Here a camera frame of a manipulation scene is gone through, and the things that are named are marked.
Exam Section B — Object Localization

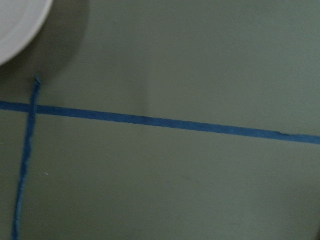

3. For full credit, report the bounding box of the pink plate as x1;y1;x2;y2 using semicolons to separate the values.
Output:
0;0;54;65

